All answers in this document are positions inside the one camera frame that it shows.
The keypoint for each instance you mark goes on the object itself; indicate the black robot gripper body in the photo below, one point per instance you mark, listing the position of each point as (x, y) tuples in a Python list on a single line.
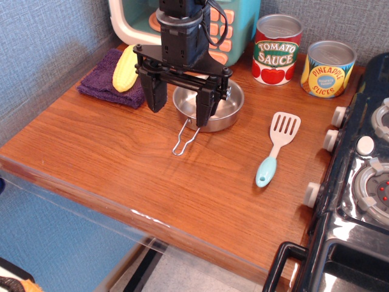
[(183, 58)]

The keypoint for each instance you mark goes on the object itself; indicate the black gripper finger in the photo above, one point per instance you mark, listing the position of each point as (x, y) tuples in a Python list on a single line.
[(154, 89), (207, 101)]

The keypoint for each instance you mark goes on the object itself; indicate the small stainless steel pot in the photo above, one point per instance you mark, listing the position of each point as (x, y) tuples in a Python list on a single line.
[(225, 116)]

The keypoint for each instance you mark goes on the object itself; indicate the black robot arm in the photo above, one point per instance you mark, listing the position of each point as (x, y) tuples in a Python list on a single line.
[(188, 11)]

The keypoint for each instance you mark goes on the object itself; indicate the yellow toy corn cob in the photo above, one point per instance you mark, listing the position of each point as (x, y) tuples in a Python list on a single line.
[(124, 76)]

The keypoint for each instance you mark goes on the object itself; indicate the orange toy plate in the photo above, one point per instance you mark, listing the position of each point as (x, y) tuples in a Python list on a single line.
[(153, 22)]

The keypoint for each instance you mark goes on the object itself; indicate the purple folded cloth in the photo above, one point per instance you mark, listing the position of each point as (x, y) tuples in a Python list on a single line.
[(98, 83)]

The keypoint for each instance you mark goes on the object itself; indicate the teal toy microwave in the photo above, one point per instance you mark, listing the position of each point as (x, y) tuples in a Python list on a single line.
[(129, 20)]

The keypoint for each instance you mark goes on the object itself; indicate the grey teal toy spatula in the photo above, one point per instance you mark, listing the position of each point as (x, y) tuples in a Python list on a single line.
[(283, 129)]

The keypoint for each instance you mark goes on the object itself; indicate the tomato sauce toy can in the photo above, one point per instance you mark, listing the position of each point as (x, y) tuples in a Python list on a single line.
[(276, 46)]

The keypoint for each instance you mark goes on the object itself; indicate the pineapple slices toy can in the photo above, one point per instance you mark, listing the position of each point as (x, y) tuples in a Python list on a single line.
[(328, 67)]

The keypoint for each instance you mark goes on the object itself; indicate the black toy stove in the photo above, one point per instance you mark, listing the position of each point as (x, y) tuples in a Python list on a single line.
[(348, 233)]

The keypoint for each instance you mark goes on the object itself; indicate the orange fuzzy object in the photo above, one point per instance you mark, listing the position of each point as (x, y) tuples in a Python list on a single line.
[(14, 285)]

